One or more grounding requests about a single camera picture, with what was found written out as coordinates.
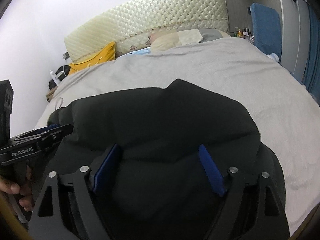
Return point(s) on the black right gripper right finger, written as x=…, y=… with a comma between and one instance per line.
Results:
x=253, y=202

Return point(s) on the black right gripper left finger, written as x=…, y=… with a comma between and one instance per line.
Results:
x=64, y=208

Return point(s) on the black padded jacket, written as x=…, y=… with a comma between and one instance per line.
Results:
x=155, y=186

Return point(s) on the person left hand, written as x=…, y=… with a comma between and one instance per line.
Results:
x=11, y=188

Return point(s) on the light grey bed blanket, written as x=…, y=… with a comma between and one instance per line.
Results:
x=285, y=113

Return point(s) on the yellow pillow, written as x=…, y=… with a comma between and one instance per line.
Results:
x=108, y=53

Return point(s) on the light blue sheet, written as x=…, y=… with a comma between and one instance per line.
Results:
x=144, y=51

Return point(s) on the cream quilted headboard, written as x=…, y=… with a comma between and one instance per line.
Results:
x=130, y=25

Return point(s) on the small bottles on shelf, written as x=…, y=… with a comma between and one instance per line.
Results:
x=244, y=33

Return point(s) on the beige patchwork pillow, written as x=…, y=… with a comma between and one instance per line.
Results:
x=166, y=40

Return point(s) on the blue cushion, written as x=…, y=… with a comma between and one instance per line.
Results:
x=266, y=29

